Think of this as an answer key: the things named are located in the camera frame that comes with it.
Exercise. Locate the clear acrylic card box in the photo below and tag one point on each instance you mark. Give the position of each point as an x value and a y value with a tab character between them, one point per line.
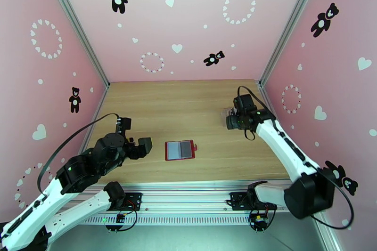
228	111

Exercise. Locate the red leather card holder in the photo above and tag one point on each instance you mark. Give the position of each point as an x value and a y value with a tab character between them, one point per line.
173	150

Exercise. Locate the dark grey credit card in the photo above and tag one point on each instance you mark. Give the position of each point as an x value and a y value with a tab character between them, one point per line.
186	150

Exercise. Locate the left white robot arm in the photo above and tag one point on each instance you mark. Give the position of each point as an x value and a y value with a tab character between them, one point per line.
29	217

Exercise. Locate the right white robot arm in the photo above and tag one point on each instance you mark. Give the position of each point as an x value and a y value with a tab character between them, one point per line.
279	144

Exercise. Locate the black teddy bear sticker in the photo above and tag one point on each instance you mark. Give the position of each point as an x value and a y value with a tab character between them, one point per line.
322	25
75	106
340	172

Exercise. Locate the small black circuit board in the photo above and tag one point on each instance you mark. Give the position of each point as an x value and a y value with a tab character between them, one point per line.
120	218

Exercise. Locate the perforated metal strip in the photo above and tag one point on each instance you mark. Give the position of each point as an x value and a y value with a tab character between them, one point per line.
188	220

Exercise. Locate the circuit board with yellow plug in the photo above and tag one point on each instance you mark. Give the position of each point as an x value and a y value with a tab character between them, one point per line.
259	222

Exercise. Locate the aluminium table edge rail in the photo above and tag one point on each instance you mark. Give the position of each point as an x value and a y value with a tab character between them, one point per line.
265	94
92	122

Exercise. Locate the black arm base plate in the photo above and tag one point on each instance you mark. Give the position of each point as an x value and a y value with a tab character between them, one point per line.
235	200
134	200

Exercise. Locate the wide aluminium base rail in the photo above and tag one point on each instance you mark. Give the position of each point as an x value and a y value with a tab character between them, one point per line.
188	197

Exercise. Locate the aluminium frame post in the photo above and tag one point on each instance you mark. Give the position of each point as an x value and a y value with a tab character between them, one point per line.
290	23
75	23

